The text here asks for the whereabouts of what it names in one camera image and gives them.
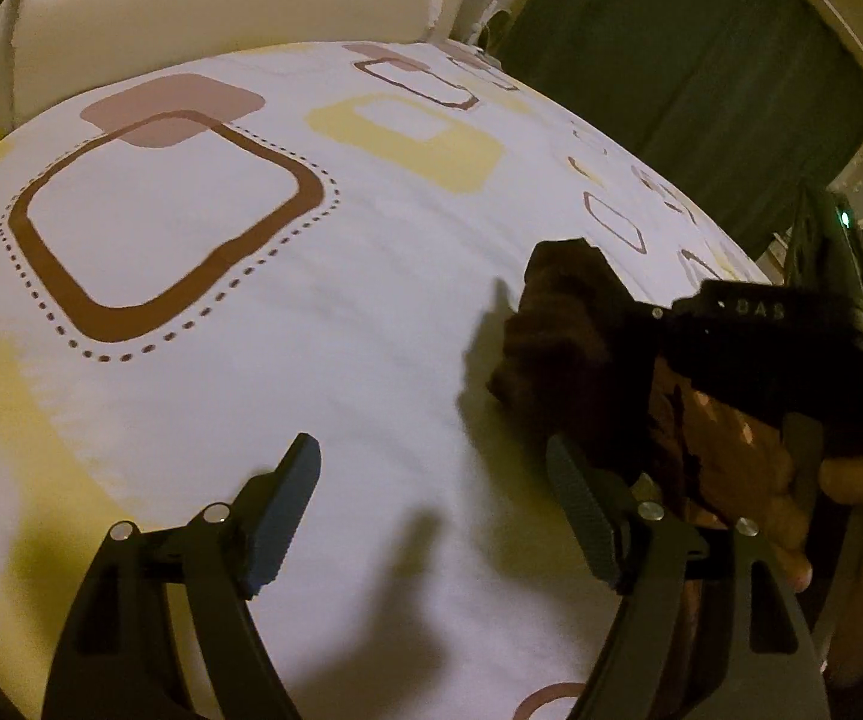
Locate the dark brown small garment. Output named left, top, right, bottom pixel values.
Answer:
left=486, top=238, right=703, bottom=515

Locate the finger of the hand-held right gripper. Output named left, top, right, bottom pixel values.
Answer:
left=612, top=292, right=676, bottom=361

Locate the person's right hand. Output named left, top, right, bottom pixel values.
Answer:
left=765, top=456, right=863, bottom=595

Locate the white bed sheet square print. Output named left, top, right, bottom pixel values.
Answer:
left=0, top=41, right=778, bottom=720

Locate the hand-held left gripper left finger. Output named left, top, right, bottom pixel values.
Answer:
left=41, top=433, right=322, bottom=720

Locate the orange patterned cloth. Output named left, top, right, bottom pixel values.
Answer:
left=648, top=373, right=804, bottom=541

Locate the dark green curtain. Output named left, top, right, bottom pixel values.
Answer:
left=492, top=0, right=863, bottom=260

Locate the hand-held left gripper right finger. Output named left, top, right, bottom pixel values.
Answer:
left=546, top=434, right=831, bottom=720

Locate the cream padded headboard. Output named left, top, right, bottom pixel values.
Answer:
left=0, top=0, right=470, bottom=158

